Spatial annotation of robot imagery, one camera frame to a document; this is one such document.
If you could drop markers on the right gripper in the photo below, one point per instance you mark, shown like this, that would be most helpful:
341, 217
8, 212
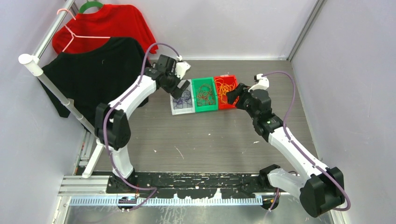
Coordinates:
237, 91

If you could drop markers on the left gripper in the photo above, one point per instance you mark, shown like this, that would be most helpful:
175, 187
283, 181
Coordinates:
178, 92

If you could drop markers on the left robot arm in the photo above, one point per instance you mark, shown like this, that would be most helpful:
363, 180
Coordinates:
112, 119

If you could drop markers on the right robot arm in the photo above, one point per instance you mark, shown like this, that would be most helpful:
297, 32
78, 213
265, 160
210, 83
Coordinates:
318, 188

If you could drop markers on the red plastic bin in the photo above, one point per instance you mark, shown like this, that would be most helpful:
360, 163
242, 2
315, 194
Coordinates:
224, 84

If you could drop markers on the white plastic bin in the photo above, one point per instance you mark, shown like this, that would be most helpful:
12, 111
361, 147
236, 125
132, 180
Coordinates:
185, 104

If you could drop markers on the green plastic bin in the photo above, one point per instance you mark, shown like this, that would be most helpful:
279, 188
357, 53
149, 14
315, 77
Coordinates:
205, 94

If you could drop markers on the black t-shirt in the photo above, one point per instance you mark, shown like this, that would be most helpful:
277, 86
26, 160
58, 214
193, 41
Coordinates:
98, 76

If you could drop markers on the red t-shirt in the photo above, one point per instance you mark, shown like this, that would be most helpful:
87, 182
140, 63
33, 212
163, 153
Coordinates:
111, 20

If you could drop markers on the pink hanger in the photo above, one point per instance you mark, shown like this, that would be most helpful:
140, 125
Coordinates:
74, 35

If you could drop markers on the green hanger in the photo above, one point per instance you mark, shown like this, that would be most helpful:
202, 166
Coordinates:
90, 4

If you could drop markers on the white clothes rack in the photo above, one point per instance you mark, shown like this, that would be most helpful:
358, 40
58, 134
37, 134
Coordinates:
31, 63

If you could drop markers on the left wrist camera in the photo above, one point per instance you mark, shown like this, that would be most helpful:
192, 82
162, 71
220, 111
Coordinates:
181, 69

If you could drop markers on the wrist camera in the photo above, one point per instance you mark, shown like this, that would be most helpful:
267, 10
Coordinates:
181, 69
261, 83

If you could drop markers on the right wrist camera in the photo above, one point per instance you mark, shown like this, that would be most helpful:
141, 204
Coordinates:
261, 83

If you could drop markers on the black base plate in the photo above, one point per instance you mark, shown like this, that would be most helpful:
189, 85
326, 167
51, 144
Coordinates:
191, 185

